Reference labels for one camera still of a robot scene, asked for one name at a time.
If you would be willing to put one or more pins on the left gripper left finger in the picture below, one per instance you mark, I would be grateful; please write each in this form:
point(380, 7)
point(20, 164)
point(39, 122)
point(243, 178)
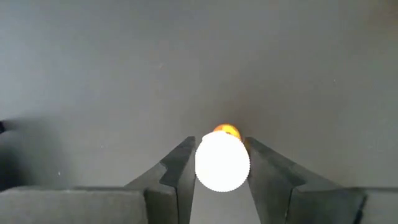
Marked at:
point(174, 186)

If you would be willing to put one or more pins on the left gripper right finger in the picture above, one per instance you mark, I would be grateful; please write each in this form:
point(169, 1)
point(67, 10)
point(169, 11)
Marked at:
point(280, 193)

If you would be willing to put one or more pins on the small amber pill bottle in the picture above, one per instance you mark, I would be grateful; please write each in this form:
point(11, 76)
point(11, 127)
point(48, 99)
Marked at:
point(222, 161)

